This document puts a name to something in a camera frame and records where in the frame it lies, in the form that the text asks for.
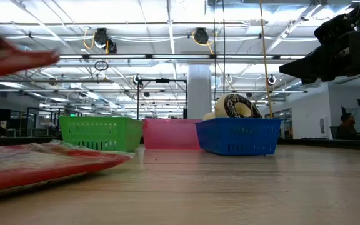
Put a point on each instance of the cream toy donut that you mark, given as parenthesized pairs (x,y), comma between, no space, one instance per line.
(209,116)

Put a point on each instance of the pink plastic bin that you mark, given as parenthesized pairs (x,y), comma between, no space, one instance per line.
(170,134)

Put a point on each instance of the white building column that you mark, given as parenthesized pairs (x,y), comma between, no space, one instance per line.
(199,93)

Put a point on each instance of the black metal frame stand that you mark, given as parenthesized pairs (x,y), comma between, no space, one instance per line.
(162,80)

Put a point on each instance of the blue plastic basket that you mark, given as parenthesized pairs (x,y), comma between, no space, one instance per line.
(237,136)

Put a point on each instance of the seated person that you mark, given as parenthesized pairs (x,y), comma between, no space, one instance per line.
(347,129)

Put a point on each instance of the chocolate frosted toy donut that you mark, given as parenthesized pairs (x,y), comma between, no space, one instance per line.
(230,106)

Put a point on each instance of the green plastic basket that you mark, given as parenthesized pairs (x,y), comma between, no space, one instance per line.
(100,132)

